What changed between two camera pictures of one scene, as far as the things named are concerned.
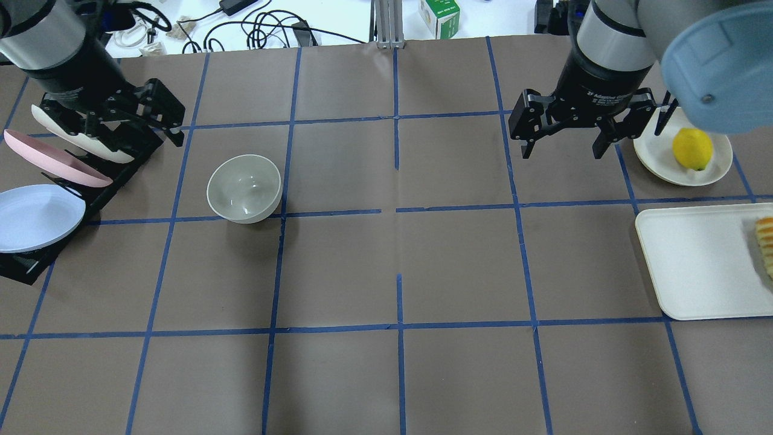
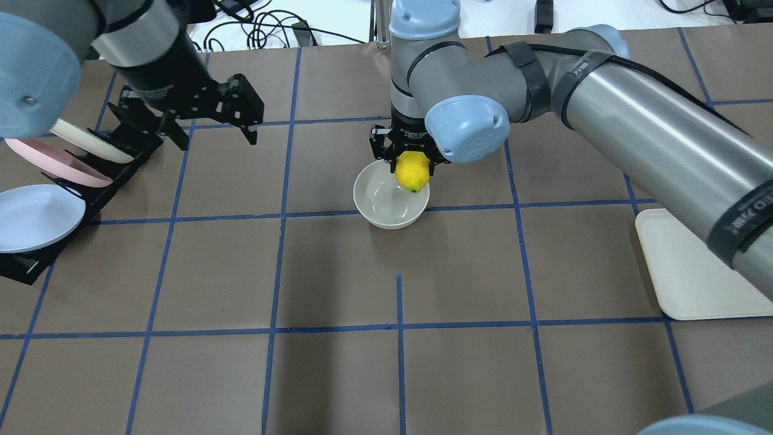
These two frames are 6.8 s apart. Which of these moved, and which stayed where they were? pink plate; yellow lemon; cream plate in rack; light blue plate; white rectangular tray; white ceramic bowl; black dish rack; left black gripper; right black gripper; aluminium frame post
Moved: left black gripper; white ceramic bowl; yellow lemon; right black gripper
Stayed: aluminium frame post; light blue plate; white rectangular tray; cream plate in rack; black dish rack; pink plate
